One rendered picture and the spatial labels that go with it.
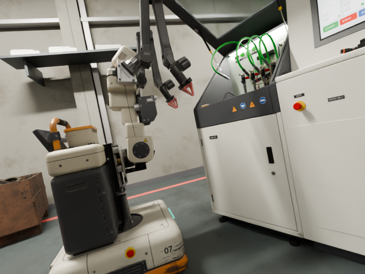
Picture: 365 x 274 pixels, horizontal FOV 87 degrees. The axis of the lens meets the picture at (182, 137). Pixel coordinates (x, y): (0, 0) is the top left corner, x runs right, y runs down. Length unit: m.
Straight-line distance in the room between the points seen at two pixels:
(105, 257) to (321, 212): 1.11
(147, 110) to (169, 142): 2.40
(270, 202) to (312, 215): 0.22
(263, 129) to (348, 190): 0.48
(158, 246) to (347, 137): 1.03
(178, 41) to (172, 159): 2.23
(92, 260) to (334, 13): 1.77
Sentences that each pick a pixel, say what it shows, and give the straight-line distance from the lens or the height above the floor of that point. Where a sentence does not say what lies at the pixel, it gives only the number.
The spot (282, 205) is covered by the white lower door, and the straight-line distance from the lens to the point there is 1.35.
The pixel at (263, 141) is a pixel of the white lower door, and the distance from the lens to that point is 1.27.
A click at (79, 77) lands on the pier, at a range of 3.56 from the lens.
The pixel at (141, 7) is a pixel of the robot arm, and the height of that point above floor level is 1.52.
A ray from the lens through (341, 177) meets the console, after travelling 1.18.
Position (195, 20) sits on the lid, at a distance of 1.93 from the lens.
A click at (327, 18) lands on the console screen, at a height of 1.25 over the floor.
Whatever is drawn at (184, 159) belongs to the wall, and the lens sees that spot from 3.66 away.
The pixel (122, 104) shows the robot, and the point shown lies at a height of 1.03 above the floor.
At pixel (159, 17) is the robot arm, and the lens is 1.31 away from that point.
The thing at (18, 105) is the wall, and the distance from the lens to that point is 3.92.
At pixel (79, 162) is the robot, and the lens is 1.09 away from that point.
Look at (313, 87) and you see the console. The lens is 1.14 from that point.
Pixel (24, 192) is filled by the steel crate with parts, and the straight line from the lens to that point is 2.66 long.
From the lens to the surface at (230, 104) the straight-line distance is 1.37.
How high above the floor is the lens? 0.78
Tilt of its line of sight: 1 degrees down
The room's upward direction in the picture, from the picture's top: 11 degrees counter-clockwise
